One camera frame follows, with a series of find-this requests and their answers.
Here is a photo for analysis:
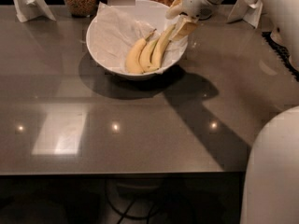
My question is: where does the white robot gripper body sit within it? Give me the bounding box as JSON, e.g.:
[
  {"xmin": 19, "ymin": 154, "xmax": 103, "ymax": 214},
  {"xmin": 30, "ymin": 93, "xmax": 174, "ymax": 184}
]
[{"xmin": 181, "ymin": 0, "xmax": 217, "ymax": 19}]

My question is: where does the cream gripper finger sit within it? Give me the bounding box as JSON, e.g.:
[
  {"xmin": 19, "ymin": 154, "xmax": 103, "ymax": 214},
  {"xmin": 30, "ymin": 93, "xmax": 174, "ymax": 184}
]
[
  {"xmin": 165, "ymin": 0, "xmax": 182, "ymax": 20},
  {"xmin": 170, "ymin": 15, "xmax": 198, "ymax": 41}
]

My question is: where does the long yellow banana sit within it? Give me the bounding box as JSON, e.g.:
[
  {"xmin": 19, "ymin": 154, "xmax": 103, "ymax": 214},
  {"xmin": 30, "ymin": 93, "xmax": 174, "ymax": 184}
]
[{"xmin": 151, "ymin": 24, "xmax": 175, "ymax": 68}]

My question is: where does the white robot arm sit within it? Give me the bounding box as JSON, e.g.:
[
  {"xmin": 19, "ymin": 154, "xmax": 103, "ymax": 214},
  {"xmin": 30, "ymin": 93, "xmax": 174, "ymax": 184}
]
[{"xmin": 166, "ymin": 0, "xmax": 299, "ymax": 224}]

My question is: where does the middle yellow banana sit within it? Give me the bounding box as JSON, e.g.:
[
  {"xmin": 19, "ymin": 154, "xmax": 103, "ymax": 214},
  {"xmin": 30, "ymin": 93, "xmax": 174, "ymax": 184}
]
[{"xmin": 139, "ymin": 39, "xmax": 158, "ymax": 73}]

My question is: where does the white ceramic bowl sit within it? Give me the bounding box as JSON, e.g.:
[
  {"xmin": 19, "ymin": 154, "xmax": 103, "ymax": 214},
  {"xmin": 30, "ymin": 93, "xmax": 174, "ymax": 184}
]
[{"xmin": 85, "ymin": 0, "xmax": 190, "ymax": 81}]

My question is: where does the left yellow banana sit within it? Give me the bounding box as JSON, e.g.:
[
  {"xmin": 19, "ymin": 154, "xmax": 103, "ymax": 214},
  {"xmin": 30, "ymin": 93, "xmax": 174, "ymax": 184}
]
[{"xmin": 125, "ymin": 30, "xmax": 155, "ymax": 75}]

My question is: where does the right white paper stand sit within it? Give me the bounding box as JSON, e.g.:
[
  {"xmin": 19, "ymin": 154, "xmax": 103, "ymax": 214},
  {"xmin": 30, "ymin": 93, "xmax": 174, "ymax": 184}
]
[{"xmin": 227, "ymin": 0, "xmax": 263, "ymax": 28}]

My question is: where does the white paper stand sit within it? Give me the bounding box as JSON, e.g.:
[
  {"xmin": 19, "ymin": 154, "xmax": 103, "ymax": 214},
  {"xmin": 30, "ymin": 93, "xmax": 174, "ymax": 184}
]
[
  {"xmin": 13, "ymin": 0, "xmax": 55, "ymax": 22},
  {"xmin": 227, "ymin": 0, "xmax": 263, "ymax": 28}
]

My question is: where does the white paper liner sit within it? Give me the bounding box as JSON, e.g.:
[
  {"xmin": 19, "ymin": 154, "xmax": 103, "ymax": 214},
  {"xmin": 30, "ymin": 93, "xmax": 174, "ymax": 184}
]
[{"xmin": 92, "ymin": 2, "xmax": 182, "ymax": 76}]

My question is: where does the left white paper stand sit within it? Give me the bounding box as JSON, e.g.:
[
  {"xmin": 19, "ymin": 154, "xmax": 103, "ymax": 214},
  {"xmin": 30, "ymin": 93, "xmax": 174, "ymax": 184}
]
[{"xmin": 13, "ymin": 0, "xmax": 55, "ymax": 22}]

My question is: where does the black ribbed cable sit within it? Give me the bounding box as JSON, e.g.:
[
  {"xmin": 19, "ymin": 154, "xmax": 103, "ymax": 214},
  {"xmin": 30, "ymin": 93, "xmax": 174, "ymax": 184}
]
[{"xmin": 262, "ymin": 31, "xmax": 299, "ymax": 83}]

